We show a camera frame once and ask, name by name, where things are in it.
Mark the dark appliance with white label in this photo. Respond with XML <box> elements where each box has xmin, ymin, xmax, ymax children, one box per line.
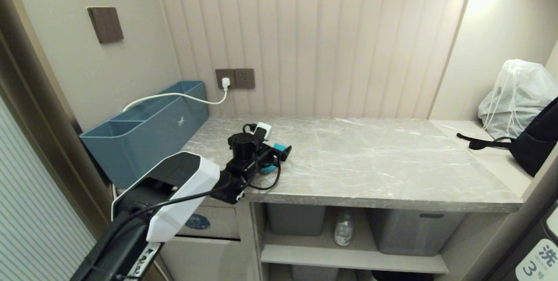
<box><xmin>488</xmin><ymin>203</ymin><xmax>558</xmax><ymax>281</ymax></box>

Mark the beige cabinet door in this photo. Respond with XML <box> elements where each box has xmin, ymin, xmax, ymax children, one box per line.
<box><xmin>159</xmin><ymin>237</ymin><xmax>263</xmax><ymax>281</ymax></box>

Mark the black cable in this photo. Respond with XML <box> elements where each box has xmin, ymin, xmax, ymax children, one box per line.
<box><xmin>244</xmin><ymin>154</ymin><xmax>283</xmax><ymax>191</ymax></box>

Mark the small grey storage bin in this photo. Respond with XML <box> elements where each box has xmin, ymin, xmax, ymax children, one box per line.
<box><xmin>265</xmin><ymin>203</ymin><xmax>327</xmax><ymax>237</ymax></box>

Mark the blue desk organizer box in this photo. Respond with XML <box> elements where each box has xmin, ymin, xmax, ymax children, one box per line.
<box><xmin>80</xmin><ymin>81</ymin><xmax>210</xmax><ymax>189</ymax></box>

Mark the brown wall socket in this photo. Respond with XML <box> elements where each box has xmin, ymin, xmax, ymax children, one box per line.
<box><xmin>215</xmin><ymin>69</ymin><xmax>236</xmax><ymax>89</ymax></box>
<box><xmin>235</xmin><ymin>68</ymin><xmax>256</xmax><ymax>89</ymax></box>

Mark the clear plastic water bottle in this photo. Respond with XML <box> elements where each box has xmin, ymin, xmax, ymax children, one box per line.
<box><xmin>334</xmin><ymin>211</ymin><xmax>355</xmax><ymax>247</ymax></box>

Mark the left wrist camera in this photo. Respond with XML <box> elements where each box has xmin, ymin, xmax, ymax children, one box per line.
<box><xmin>254</xmin><ymin>122</ymin><xmax>272</xmax><ymax>141</ymax></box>

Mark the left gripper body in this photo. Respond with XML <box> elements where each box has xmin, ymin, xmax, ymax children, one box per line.
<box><xmin>256</xmin><ymin>141</ymin><xmax>292</xmax><ymax>169</ymax></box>

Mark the beige shelf board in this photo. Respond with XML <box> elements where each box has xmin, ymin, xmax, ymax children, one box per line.
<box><xmin>260</xmin><ymin>244</ymin><xmax>449</xmax><ymax>274</ymax></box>

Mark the black backpack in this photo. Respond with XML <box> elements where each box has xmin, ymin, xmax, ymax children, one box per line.
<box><xmin>456</xmin><ymin>97</ymin><xmax>558</xmax><ymax>178</ymax></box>

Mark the blue trash packet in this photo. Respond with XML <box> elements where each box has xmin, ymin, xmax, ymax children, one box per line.
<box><xmin>260</xmin><ymin>142</ymin><xmax>288</xmax><ymax>174</ymax></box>

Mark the white power cable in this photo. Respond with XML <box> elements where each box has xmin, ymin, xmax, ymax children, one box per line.
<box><xmin>122</xmin><ymin>87</ymin><xmax>229</xmax><ymax>113</ymax></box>

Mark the striped sliding door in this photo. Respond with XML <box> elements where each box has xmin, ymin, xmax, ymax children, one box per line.
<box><xmin>0</xmin><ymin>94</ymin><xmax>97</xmax><ymax>281</ymax></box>

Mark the brown wall switch panel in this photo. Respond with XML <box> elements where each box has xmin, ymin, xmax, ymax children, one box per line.
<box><xmin>87</xmin><ymin>7</ymin><xmax>124</xmax><ymax>44</ymax></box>

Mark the white drawstring bag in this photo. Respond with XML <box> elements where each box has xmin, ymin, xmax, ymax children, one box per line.
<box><xmin>477</xmin><ymin>59</ymin><xmax>558</xmax><ymax>140</ymax></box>

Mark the large grey storage bin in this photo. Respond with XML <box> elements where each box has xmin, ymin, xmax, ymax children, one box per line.
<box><xmin>365</xmin><ymin>207</ymin><xmax>467</xmax><ymax>257</ymax></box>

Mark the trash bin flap door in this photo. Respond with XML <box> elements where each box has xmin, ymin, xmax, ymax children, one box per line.
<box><xmin>176</xmin><ymin>205</ymin><xmax>241</xmax><ymax>240</ymax></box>

